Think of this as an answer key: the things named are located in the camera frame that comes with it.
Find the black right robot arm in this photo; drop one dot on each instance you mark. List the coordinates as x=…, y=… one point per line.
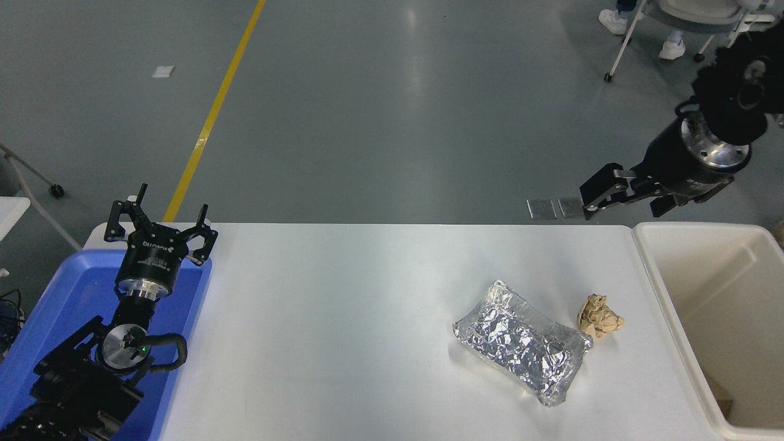
x=735, y=98

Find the large pale plastic bin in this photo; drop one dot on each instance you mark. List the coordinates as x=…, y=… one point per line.
x=723, y=288

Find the blue plastic tray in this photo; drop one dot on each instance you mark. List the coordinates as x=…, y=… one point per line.
x=79, y=288

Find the silver floor plate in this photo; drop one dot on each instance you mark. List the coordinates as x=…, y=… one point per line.
x=569, y=207
x=541, y=209

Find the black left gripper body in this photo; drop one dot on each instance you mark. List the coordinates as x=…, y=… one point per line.
x=152, y=258

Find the crumpled silver foil tray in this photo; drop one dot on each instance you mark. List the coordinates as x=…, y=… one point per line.
x=520, y=343

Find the crumpled tan paper ball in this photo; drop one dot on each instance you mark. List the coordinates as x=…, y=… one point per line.
x=600, y=315

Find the white side table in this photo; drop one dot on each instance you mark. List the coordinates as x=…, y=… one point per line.
x=11, y=212

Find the person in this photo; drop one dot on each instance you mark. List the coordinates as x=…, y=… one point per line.
x=612, y=21

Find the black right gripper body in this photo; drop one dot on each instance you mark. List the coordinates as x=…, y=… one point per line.
x=670, y=162

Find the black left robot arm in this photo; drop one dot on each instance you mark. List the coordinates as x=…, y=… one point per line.
x=73, y=392

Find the grey wheeled cart frame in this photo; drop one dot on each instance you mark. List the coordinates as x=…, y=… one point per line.
x=56, y=190

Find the white rolling chair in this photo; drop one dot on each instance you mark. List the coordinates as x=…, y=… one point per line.
x=698, y=11

